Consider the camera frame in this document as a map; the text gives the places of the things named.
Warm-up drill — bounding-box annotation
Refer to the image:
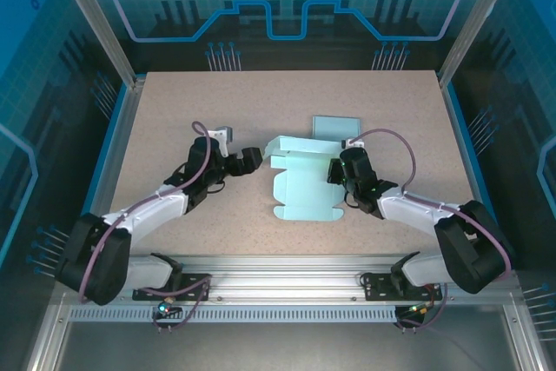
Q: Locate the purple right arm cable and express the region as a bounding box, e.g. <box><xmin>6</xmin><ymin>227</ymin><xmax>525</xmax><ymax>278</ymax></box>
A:
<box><xmin>349</xmin><ymin>128</ymin><xmax>513</xmax><ymax>333</ymax></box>

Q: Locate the aluminium table side rail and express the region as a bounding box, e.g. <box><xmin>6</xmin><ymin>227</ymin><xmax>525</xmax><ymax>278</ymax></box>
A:
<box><xmin>71</xmin><ymin>77</ymin><xmax>149</xmax><ymax>270</ymax></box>

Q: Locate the aluminium frame rail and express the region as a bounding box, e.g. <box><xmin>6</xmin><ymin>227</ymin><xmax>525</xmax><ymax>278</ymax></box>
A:
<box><xmin>54</xmin><ymin>253</ymin><xmax>525</xmax><ymax>305</ymax></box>

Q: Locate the white slotted cable duct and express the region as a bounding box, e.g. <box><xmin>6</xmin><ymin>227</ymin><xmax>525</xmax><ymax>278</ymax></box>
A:
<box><xmin>69</xmin><ymin>304</ymin><xmax>399</xmax><ymax>324</ymax></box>

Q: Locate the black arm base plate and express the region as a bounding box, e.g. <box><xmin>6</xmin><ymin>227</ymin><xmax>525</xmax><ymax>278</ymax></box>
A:
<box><xmin>362</xmin><ymin>272</ymin><xmax>444</xmax><ymax>301</ymax></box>
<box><xmin>132</xmin><ymin>273</ymin><xmax>213</xmax><ymax>302</ymax></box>

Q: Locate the small LED connector board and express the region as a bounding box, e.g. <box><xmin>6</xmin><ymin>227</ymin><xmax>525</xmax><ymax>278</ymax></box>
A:
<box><xmin>151</xmin><ymin>299</ymin><xmax>182</xmax><ymax>318</ymax></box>
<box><xmin>397</xmin><ymin>301</ymin><xmax>435</xmax><ymax>318</ymax></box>

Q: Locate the aluminium frame post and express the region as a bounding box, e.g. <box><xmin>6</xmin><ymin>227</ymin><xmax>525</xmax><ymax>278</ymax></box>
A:
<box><xmin>436</xmin><ymin>0</ymin><xmax>522</xmax><ymax>88</ymax></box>
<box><xmin>47</xmin><ymin>0</ymin><xmax>147</xmax><ymax>89</ymax></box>

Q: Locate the grey metal lower panel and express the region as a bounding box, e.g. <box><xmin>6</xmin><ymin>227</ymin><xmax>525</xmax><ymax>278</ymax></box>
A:
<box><xmin>56</xmin><ymin>321</ymin><xmax>522</xmax><ymax>371</ymax></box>

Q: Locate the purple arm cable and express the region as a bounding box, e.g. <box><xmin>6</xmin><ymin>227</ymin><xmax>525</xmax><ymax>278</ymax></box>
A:
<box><xmin>349</xmin><ymin>128</ymin><xmax>513</xmax><ymax>333</ymax></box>
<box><xmin>77</xmin><ymin>120</ymin><xmax>216</xmax><ymax>335</ymax></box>

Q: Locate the light blue paper box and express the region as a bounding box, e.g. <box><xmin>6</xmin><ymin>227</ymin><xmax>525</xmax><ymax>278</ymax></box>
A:
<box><xmin>263</xmin><ymin>135</ymin><xmax>348</xmax><ymax>222</ymax></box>
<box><xmin>311</xmin><ymin>115</ymin><xmax>361</xmax><ymax>147</ymax></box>

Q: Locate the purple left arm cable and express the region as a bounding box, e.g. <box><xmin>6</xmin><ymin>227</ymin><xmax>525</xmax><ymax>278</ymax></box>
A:
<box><xmin>77</xmin><ymin>120</ymin><xmax>216</xmax><ymax>335</ymax></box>

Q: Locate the aluminium frame leg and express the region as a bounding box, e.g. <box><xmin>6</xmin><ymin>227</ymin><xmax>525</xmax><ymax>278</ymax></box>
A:
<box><xmin>502</xmin><ymin>301</ymin><xmax>553</xmax><ymax>371</ymax></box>
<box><xmin>24</xmin><ymin>301</ymin><xmax>71</xmax><ymax>371</ymax></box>

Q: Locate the blue table side trim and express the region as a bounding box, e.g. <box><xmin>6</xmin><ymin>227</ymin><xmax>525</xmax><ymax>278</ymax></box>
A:
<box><xmin>71</xmin><ymin>83</ymin><xmax>131</xmax><ymax>233</ymax></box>
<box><xmin>441</xmin><ymin>82</ymin><xmax>513</xmax><ymax>270</ymax></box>

